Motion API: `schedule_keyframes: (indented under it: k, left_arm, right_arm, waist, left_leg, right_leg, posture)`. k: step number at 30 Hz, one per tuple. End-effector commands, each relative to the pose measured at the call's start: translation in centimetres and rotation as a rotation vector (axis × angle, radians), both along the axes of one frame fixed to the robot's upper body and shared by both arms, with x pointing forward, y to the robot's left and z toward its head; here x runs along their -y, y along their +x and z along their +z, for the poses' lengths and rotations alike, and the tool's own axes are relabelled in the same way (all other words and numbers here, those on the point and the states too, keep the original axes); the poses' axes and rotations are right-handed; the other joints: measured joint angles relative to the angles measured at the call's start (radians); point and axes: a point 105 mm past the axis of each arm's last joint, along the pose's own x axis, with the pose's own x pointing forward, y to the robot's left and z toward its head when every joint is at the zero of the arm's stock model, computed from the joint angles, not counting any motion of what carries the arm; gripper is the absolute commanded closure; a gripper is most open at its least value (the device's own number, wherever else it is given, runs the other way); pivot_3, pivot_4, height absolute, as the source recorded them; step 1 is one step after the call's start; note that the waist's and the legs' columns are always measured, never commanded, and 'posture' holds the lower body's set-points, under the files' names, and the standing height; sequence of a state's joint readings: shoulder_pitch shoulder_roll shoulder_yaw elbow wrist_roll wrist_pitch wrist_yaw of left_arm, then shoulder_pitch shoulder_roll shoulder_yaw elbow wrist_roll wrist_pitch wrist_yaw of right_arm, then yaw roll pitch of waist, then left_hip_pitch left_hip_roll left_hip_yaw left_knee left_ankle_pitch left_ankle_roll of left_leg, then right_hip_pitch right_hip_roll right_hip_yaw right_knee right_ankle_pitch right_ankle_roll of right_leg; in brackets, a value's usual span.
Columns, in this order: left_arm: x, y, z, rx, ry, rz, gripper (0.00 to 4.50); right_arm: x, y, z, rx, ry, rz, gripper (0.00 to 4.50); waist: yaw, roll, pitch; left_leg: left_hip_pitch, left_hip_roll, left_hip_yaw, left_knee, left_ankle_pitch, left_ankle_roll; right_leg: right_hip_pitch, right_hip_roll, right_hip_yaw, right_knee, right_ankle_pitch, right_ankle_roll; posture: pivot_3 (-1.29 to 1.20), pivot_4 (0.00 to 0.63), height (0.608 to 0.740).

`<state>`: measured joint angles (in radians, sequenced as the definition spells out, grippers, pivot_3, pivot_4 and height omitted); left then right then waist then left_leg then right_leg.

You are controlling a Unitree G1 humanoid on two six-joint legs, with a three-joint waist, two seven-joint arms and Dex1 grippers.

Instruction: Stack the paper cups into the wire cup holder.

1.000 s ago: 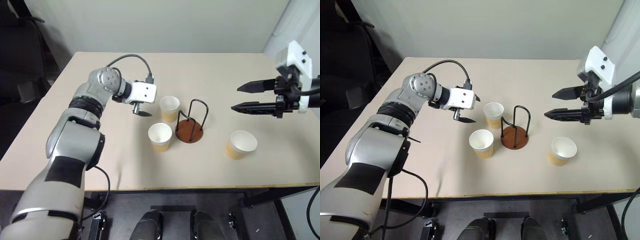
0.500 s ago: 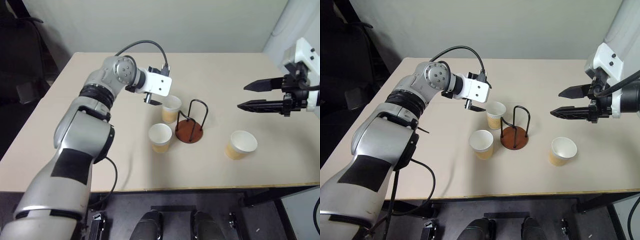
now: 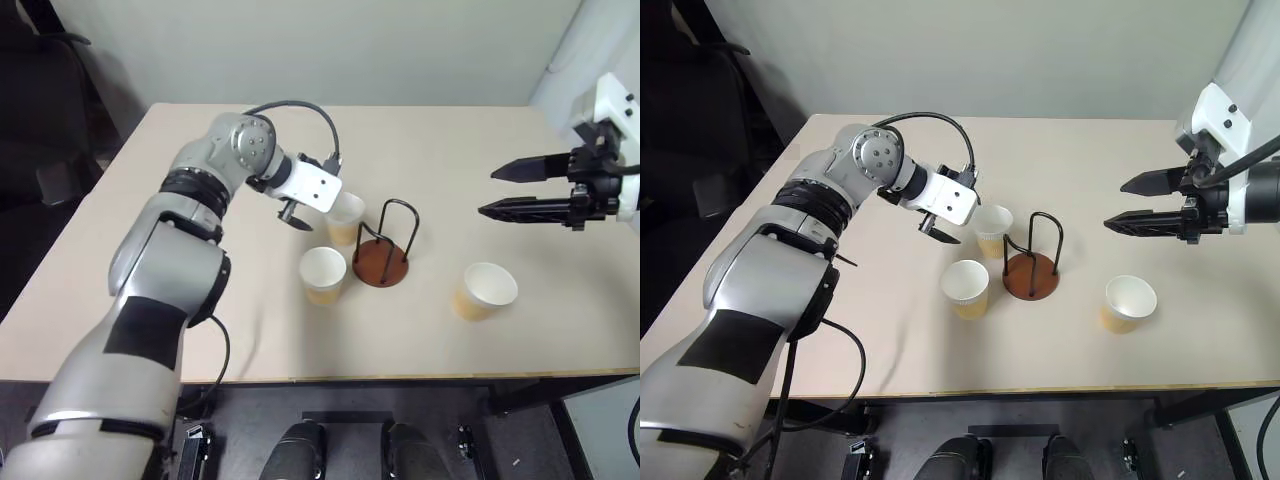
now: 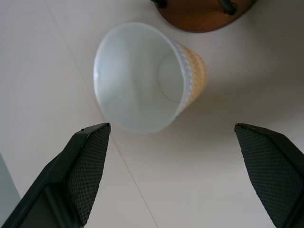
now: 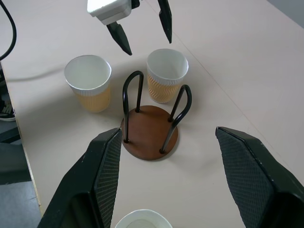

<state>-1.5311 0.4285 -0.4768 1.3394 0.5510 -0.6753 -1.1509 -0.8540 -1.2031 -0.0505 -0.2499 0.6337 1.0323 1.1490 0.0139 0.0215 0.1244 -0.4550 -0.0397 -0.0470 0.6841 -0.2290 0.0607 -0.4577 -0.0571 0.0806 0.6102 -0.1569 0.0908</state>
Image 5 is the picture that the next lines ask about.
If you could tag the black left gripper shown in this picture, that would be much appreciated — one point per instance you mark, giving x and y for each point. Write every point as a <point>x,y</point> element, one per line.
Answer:
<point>135,3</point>

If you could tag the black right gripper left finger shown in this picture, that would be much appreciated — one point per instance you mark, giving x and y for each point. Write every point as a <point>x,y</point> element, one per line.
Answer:
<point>78,190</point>

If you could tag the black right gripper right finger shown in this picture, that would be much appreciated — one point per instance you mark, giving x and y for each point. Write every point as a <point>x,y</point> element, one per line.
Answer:
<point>261,180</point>

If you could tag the orange white ribbed paper cup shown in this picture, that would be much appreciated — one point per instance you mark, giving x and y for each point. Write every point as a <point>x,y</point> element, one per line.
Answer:
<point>161,90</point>
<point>142,219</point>
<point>95,99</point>

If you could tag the black white sneaker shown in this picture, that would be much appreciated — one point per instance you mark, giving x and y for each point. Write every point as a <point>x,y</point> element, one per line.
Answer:
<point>6,111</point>

